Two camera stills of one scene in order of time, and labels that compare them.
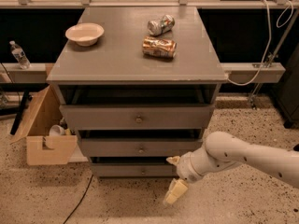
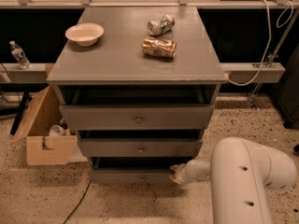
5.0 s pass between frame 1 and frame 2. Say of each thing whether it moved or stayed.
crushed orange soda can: stayed
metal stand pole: stayed
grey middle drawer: stayed
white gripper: moved
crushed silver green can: stayed
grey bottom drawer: moved
